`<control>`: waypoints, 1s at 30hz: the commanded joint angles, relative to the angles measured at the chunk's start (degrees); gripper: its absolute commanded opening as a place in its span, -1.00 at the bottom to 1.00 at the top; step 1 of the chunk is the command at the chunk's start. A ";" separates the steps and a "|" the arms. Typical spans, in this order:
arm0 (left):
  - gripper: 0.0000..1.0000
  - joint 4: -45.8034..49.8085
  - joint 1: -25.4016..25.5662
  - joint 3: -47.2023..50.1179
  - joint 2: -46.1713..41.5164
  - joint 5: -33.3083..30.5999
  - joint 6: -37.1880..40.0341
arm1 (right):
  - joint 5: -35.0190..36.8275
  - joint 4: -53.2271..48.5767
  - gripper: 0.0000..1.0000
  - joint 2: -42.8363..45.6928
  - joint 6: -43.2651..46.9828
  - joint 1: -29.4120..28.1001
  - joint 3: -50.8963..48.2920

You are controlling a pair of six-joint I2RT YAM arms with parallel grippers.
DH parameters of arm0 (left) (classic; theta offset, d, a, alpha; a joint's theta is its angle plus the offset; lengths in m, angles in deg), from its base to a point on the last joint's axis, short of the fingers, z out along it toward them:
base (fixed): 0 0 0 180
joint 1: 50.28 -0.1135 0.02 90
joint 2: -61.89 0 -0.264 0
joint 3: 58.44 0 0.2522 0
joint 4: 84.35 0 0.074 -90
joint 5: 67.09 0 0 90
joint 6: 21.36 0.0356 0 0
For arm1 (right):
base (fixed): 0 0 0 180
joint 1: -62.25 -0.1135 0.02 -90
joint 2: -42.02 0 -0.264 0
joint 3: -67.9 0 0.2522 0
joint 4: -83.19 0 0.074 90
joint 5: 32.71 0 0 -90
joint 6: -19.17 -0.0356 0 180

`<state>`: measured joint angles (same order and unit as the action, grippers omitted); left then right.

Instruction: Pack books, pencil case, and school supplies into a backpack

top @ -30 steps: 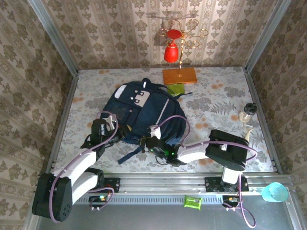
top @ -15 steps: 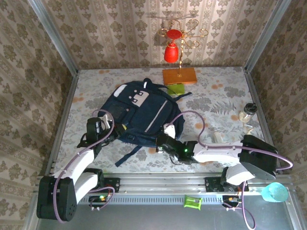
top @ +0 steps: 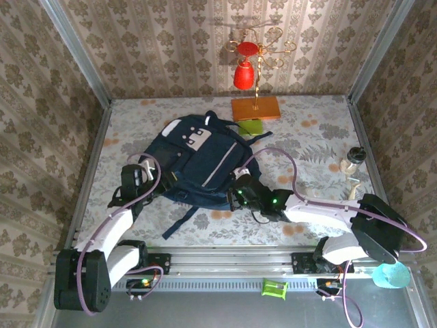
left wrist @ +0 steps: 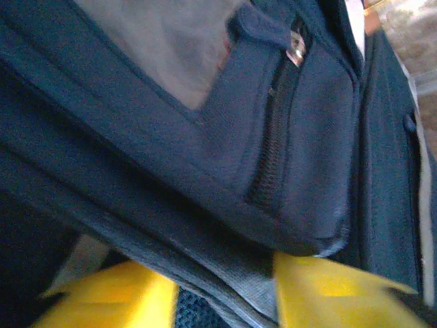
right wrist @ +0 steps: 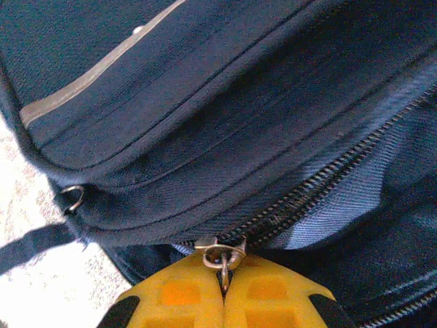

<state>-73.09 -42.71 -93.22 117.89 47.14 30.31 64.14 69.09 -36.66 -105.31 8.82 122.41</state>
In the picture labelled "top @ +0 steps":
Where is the left connector board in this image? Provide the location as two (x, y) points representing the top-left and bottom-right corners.
(126, 278), (160, 302)

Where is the right metal frame post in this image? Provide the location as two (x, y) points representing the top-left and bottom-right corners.
(348, 0), (416, 103)

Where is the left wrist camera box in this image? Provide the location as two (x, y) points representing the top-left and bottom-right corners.
(137, 160), (161, 182)

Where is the table side rail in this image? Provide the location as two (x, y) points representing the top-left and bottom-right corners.
(64, 102), (113, 250)
(347, 97), (404, 249)

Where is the right table side rail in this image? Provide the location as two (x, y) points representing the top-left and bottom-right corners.
(347, 97), (404, 249)

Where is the left metal frame post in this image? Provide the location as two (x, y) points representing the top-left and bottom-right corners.
(39, 0), (113, 107)

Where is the red hanging cup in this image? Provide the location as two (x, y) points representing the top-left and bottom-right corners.
(237, 41), (259, 57)
(232, 64), (255, 91)

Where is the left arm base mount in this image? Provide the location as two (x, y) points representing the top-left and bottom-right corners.
(136, 252), (171, 276)

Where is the right connector board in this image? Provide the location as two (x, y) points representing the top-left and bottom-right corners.
(315, 278), (346, 301)

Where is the perforated metal cable tray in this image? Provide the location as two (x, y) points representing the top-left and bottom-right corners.
(111, 275), (419, 293)

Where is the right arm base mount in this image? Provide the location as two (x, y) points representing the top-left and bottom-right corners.
(292, 252), (354, 274)

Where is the green packet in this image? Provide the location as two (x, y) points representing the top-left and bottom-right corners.
(261, 278), (290, 301)

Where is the left table side rail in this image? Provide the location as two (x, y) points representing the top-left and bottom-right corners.
(64, 102), (113, 250)

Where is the golden wire stand wooden base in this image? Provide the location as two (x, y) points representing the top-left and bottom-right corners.
(225, 27), (297, 123)

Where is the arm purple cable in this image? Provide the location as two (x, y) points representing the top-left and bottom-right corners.
(238, 147), (428, 328)
(77, 152), (163, 315)

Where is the metal frame post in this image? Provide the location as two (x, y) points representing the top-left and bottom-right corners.
(39, 0), (113, 107)
(348, 0), (416, 103)

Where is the small glass bottle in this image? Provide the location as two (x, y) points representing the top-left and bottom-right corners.
(340, 146), (366, 174)

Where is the thin black wire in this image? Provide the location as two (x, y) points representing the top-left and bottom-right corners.
(252, 208), (274, 225)

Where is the connector board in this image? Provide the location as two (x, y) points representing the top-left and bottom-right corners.
(126, 278), (160, 302)
(315, 278), (346, 301)

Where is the navy blue backpack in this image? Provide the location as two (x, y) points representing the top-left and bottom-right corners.
(143, 109), (273, 240)

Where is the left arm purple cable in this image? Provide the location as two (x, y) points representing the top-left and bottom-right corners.
(77, 152), (163, 315)

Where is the light green box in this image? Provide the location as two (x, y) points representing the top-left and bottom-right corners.
(238, 119), (264, 136)

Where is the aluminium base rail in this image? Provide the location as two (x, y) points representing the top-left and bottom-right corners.
(51, 246), (417, 276)

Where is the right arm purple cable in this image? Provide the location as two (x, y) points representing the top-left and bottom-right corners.
(238, 147), (428, 328)

